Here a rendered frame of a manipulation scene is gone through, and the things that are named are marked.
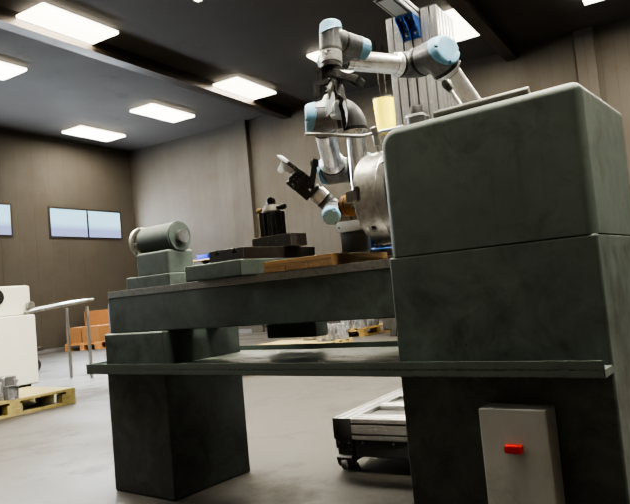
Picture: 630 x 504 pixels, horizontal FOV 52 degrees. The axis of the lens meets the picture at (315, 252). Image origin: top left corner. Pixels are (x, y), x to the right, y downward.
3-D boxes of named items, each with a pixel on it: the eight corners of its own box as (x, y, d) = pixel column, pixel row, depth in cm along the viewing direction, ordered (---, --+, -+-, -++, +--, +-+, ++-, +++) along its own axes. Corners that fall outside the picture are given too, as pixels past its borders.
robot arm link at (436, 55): (494, 145, 270) (419, 40, 251) (524, 136, 258) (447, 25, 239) (482, 164, 265) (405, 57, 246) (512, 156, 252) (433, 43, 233)
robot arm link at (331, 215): (348, 205, 250) (349, 198, 260) (319, 208, 251) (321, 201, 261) (350, 224, 252) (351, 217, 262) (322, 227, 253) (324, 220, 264)
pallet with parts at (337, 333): (356, 348, 835) (353, 321, 837) (323, 356, 763) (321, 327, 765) (278, 351, 896) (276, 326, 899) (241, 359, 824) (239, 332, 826)
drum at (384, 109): (381, 136, 1064) (378, 102, 1068) (401, 131, 1046) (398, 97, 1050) (372, 132, 1033) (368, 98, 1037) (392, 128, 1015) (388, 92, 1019)
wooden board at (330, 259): (388, 262, 242) (387, 252, 242) (331, 265, 213) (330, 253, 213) (324, 270, 260) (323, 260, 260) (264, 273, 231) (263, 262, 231)
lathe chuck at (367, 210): (429, 231, 232) (411, 144, 228) (387, 251, 207) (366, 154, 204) (407, 234, 237) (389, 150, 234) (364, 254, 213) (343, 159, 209)
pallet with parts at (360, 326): (367, 336, 1011) (365, 317, 1013) (325, 338, 1050) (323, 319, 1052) (394, 329, 1104) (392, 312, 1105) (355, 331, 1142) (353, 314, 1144)
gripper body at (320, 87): (323, 106, 219) (323, 73, 221) (346, 101, 215) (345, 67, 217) (312, 98, 212) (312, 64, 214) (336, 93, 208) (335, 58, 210)
